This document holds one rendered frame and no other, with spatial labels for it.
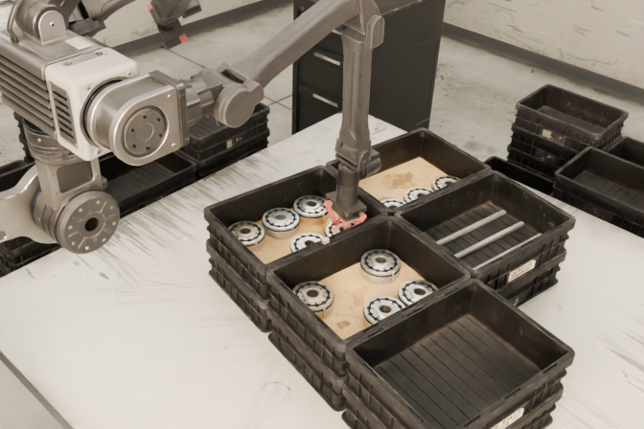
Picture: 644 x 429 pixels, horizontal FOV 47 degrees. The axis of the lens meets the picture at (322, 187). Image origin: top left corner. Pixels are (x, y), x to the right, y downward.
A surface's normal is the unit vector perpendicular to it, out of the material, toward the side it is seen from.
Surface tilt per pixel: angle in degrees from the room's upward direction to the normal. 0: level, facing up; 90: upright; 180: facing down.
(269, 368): 0
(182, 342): 0
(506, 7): 90
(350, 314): 0
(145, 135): 90
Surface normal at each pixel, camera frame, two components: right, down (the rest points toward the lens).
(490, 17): -0.68, 0.39
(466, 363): 0.04, -0.83
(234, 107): 0.73, 0.48
